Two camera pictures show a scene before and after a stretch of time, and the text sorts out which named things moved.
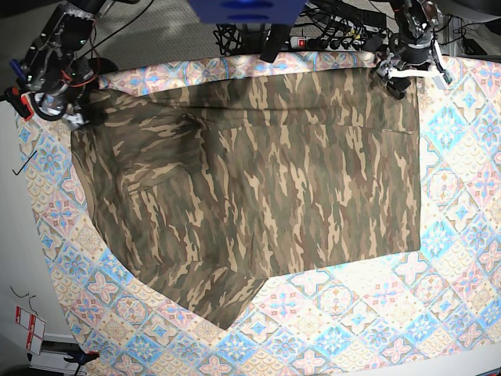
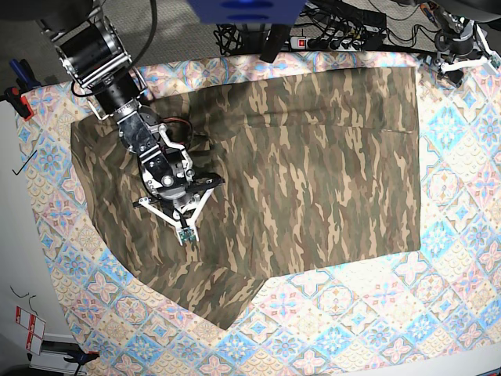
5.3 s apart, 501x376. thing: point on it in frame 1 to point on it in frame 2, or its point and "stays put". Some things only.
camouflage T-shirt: [210, 183] stays put
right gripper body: [70, 98] to [167, 170]
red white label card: [36, 329] stays put
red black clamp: [13, 95] stays put
